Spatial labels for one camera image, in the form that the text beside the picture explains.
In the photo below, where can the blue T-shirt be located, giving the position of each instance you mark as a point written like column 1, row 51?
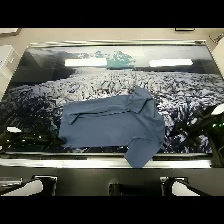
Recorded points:
column 110, row 126

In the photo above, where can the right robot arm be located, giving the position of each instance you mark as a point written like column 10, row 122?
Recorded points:
column 203, row 128

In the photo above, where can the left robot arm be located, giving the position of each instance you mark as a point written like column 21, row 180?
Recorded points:
column 30, row 138

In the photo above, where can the white box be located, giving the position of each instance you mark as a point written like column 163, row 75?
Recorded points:
column 6, row 63

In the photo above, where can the silver frame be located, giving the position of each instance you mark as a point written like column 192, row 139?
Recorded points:
column 83, row 163

